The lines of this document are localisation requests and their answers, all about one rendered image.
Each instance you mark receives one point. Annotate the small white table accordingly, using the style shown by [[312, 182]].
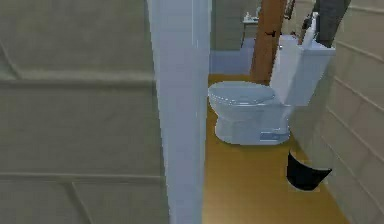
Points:
[[250, 25]]

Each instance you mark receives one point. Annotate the white toilet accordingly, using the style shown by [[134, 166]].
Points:
[[246, 110]]

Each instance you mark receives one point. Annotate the white spray bottle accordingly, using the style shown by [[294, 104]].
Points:
[[310, 33]]

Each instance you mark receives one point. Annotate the black bin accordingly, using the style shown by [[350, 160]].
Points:
[[301, 175]]

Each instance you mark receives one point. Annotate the brown wooden door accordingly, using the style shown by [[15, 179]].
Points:
[[266, 46]]

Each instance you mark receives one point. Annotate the dark grey hanging towel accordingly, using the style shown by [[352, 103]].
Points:
[[330, 20]]

